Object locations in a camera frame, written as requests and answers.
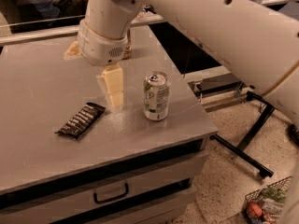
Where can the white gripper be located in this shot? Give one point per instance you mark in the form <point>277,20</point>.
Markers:
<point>100,49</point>

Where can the dark chocolate rxbar wrapper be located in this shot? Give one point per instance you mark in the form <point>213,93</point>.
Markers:
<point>82,120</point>

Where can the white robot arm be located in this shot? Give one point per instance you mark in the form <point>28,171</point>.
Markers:
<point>258,45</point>

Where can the gold brown soda can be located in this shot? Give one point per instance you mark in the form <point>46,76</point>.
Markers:
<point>128,49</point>

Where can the white green 7up can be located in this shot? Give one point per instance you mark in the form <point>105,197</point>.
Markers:
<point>156,95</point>

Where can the black shoe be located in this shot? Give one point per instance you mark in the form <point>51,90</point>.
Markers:
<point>293,133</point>

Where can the grey drawer with black handle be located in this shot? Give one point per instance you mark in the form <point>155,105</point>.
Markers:
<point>149,195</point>

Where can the black metal stand frame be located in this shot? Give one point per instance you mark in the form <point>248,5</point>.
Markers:
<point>257,126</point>

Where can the wire basket with groceries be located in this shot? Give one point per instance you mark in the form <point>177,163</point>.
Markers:
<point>264,206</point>

